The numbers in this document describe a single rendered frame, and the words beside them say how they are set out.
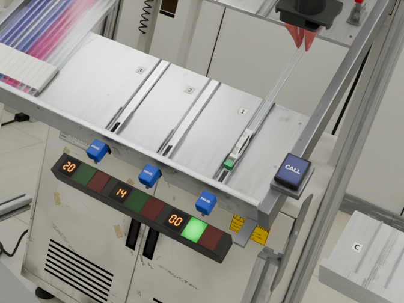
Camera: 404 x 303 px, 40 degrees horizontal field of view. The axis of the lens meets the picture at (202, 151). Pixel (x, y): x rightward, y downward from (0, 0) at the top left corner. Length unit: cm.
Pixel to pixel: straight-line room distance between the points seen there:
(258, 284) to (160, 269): 50
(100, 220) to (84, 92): 48
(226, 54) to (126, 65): 194
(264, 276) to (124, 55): 49
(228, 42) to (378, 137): 91
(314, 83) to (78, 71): 189
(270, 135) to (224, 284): 49
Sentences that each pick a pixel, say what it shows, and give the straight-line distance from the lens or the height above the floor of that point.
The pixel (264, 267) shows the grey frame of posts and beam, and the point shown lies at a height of 62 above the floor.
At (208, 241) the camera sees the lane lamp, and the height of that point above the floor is 65.
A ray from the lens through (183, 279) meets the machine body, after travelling 138.
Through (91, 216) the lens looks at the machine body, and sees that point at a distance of 147.
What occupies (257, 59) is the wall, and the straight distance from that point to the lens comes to 293.
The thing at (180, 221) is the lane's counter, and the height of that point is 66.
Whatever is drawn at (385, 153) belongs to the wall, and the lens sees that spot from 283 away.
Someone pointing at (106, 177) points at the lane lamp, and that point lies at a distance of 96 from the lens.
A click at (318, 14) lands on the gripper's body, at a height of 101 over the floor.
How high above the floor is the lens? 108
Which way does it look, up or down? 20 degrees down
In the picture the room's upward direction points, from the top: 16 degrees clockwise
